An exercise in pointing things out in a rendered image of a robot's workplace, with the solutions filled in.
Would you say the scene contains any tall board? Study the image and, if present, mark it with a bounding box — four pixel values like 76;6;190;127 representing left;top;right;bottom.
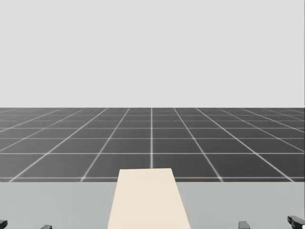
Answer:
107;167;192;229

